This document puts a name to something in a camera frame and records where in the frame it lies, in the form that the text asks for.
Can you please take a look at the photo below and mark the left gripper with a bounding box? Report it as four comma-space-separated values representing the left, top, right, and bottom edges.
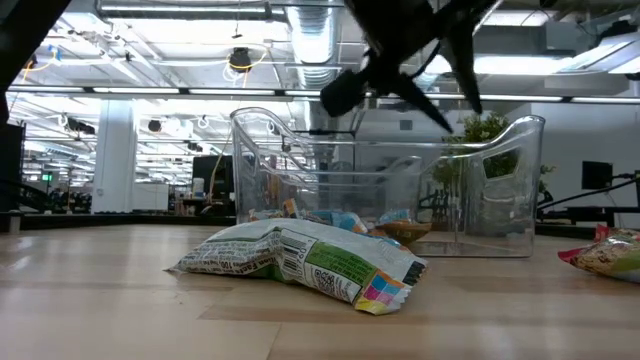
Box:
319, 0, 501, 134

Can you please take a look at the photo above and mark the clear plastic bin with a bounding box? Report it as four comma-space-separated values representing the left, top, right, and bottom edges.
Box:
229, 106, 546, 260
272, 154, 426, 226

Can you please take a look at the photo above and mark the red Quaker Chewy granola bar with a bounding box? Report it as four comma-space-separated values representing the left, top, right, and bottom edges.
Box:
593, 223, 640, 244
557, 233, 640, 285

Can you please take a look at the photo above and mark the green potted plant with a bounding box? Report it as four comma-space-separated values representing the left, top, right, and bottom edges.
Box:
434, 112, 557, 226

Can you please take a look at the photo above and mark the black monitor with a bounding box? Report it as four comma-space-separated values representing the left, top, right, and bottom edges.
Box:
581, 160, 615, 191

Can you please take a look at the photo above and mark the black desk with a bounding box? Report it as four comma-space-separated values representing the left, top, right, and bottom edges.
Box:
559, 204, 640, 229

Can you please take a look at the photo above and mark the dark display screen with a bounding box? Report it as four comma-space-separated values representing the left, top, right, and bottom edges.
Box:
192, 154, 234, 201

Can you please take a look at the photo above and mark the white building column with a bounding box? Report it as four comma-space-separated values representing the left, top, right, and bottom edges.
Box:
91, 99, 137, 214

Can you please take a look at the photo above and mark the black cabinet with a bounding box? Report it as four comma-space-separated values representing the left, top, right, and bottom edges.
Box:
0, 122, 26, 211

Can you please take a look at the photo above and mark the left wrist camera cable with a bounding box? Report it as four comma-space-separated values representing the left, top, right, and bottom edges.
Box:
414, 42, 441, 79

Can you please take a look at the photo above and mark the silver ventilation duct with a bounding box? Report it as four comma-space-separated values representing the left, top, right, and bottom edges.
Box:
284, 0, 346, 131

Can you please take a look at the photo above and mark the black ceiling camera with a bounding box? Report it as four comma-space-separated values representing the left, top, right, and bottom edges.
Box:
228, 46, 254, 75

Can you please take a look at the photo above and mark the black light rail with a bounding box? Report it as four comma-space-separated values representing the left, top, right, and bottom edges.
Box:
0, 84, 640, 105

